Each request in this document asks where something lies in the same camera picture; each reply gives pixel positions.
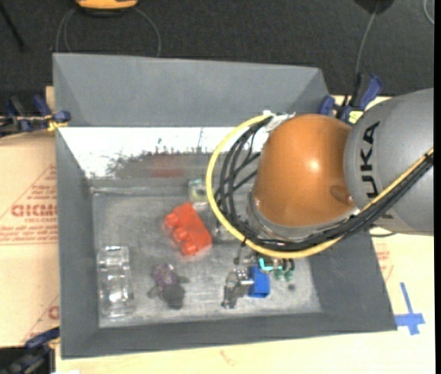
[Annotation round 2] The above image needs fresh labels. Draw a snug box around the blue block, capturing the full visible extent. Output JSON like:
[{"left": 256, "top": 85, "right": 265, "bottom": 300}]
[{"left": 248, "top": 266, "right": 272, "bottom": 299}]

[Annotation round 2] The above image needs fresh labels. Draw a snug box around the purple and black toy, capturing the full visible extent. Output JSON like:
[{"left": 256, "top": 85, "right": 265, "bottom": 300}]
[{"left": 147, "top": 263, "right": 191, "bottom": 310}]

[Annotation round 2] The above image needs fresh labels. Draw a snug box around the red toy brick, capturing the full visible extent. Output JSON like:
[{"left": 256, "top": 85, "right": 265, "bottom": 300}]
[{"left": 163, "top": 202, "right": 214, "bottom": 257}]

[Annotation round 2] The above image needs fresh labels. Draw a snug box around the pale green small block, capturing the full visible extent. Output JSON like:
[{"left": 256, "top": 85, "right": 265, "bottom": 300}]
[{"left": 188, "top": 178, "right": 208, "bottom": 204}]

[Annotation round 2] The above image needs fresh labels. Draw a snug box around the clear plastic box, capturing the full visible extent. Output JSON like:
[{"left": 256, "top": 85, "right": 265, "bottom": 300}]
[{"left": 96, "top": 245, "right": 135, "bottom": 319}]

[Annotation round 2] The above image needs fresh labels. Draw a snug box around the grey metal bin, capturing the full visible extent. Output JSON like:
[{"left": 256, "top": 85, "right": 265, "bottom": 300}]
[{"left": 51, "top": 52, "right": 397, "bottom": 358}]

